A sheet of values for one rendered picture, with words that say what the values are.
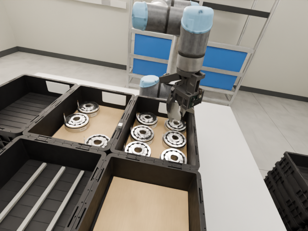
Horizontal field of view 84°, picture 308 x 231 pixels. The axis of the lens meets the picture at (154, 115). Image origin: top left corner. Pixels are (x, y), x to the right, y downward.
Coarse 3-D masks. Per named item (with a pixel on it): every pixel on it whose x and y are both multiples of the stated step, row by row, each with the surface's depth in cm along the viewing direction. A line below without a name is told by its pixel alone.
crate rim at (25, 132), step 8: (96, 88) 87; (104, 88) 88; (64, 96) 77; (56, 104) 72; (128, 104) 79; (48, 112) 67; (40, 120) 63; (120, 120) 69; (32, 128) 59; (32, 136) 56; (40, 136) 57; (112, 136) 61; (72, 144) 56; (80, 144) 56; (88, 144) 56
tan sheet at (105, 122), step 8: (104, 112) 88; (112, 112) 89; (120, 112) 90; (96, 120) 82; (104, 120) 83; (112, 120) 84; (64, 128) 75; (88, 128) 77; (96, 128) 78; (104, 128) 78; (112, 128) 79; (56, 136) 71; (64, 136) 71; (72, 136) 72; (80, 136) 72; (88, 136) 73
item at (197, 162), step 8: (136, 96) 86; (144, 96) 87; (128, 112) 74; (192, 120) 76; (120, 128) 65; (192, 128) 71; (120, 136) 62; (112, 144) 58; (112, 152) 55; (120, 152) 56; (152, 160) 55; (160, 160) 55; (168, 160) 55; (192, 168) 54
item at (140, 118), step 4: (144, 112) 87; (148, 112) 88; (140, 116) 84; (152, 116) 85; (156, 116) 86; (140, 120) 82; (144, 120) 82; (152, 120) 83; (156, 120) 83; (144, 124) 80; (148, 124) 80; (152, 124) 81
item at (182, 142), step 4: (168, 132) 77; (172, 132) 78; (176, 132) 78; (164, 136) 75; (168, 136) 75; (180, 136) 76; (184, 136) 76; (164, 140) 73; (168, 140) 73; (180, 140) 74; (184, 140) 74; (168, 144) 71; (172, 144) 72; (176, 144) 72; (180, 144) 72; (184, 144) 72
